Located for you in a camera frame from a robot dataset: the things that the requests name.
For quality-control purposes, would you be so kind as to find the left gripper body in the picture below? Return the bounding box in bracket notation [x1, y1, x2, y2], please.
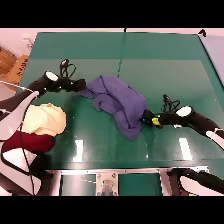
[66, 78, 87, 94]

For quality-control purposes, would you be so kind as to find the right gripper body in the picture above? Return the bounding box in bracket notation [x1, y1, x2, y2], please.
[142, 108, 165, 130]

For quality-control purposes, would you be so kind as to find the purple shirt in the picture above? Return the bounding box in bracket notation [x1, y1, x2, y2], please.
[77, 74, 149, 141]

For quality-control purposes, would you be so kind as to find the cream garment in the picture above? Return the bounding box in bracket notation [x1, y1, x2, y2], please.
[22, 102, 68, 137]

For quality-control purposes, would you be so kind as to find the red garment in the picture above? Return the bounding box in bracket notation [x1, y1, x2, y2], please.
[2, 131, 56, 155]

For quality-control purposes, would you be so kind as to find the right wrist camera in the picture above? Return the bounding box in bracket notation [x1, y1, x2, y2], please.
[161, 93, 181, 113]

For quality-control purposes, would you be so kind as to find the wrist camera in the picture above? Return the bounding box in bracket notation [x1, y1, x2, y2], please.
[59, 58, 77, 80]
[161, 93, 181, 113]

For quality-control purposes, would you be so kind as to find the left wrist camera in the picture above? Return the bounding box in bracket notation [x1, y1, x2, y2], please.
[59, 58, 77, 80]

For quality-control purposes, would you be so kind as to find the silver frame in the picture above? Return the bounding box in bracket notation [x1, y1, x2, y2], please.
[45, 167, 212, 197]

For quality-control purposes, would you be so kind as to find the black cable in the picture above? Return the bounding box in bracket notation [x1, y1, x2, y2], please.
[0, 111, 36, 196]

